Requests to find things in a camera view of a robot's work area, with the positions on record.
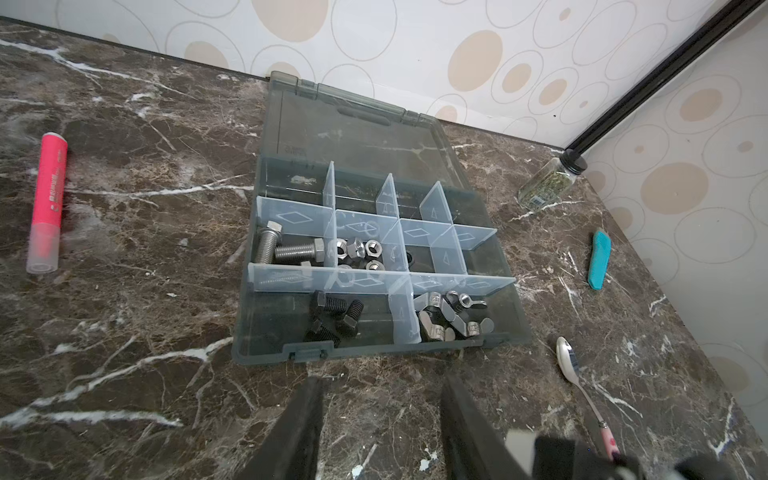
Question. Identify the black bolts in organizer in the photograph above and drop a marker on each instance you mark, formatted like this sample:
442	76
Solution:
332	318

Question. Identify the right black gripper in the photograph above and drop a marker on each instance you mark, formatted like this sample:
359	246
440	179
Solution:
545	457

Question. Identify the silver hex nuts in organizer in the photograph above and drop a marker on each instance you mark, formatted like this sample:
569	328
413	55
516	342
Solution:
360	254

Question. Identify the silver hex bolt far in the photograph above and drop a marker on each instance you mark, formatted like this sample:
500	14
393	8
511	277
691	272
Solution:
313	251

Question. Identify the small black-lidded glass jar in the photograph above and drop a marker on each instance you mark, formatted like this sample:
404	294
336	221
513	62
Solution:
552	180

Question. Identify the wing nuts inside organizer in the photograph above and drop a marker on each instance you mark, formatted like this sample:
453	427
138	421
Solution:
451	316

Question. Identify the grey compartment organizer box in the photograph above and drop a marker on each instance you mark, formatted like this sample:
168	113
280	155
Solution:
334	164

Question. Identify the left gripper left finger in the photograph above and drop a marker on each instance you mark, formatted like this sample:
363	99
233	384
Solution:
291	449

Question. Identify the pink marker pen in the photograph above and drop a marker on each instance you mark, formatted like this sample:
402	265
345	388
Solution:
44	240

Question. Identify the silver hex bolt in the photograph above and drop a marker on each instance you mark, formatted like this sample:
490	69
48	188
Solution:
269	238
313	251

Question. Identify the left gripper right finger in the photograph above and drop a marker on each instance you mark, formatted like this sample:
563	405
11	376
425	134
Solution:
471	447

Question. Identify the silver hex bolt near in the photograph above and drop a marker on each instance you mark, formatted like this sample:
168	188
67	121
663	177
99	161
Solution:
269	238

